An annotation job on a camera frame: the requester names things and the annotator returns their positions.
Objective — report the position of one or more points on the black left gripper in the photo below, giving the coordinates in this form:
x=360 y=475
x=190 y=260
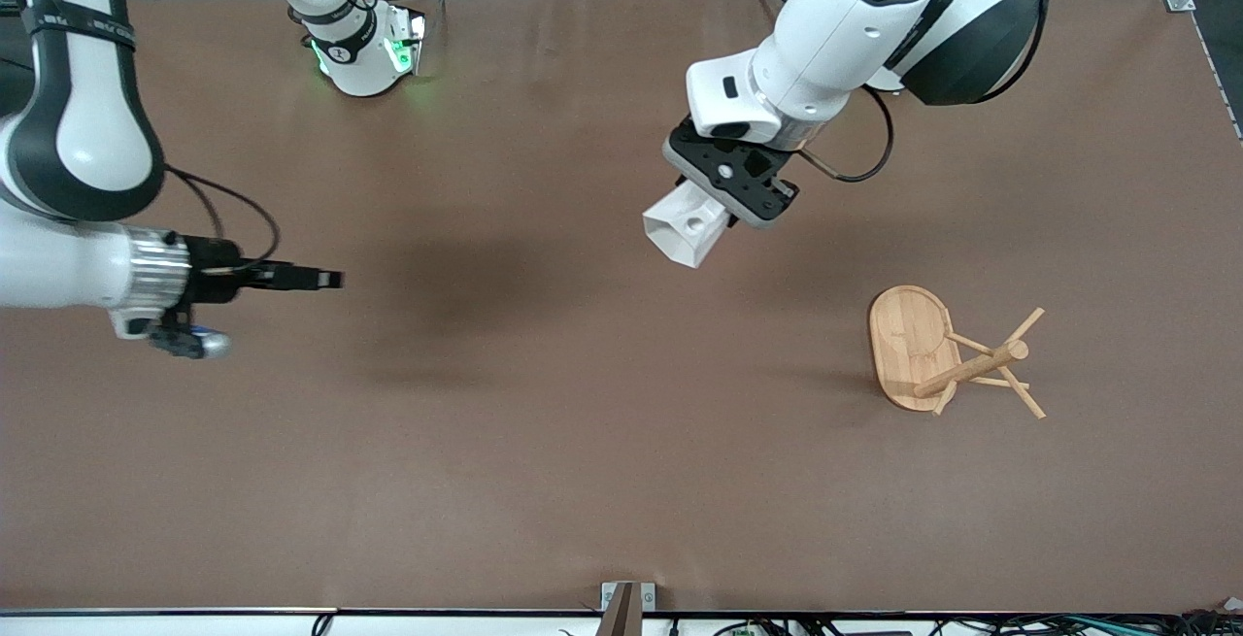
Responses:
x=731 y=220

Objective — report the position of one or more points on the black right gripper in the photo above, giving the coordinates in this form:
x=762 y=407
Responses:
x=212 y=268

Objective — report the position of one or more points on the white faceted geometric cup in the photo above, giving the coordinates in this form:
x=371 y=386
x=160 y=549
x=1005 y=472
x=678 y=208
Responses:
x=680 y=233

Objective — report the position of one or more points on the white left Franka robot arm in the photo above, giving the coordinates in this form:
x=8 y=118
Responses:
x=835 y=24

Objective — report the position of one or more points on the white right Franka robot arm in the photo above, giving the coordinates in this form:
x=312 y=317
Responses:
x=87 y=131

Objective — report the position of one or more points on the wooden cup rack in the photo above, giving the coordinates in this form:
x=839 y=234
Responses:
x=908 y=345

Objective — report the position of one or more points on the brown table cover sheet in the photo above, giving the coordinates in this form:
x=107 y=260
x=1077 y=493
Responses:
x=621 y=442

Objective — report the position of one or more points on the grey metal mounting bracket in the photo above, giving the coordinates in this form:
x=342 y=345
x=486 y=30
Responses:
x=649 y=597

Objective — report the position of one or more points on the dark camera mount post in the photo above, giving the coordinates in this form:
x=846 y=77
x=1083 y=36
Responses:
x=621 y=617

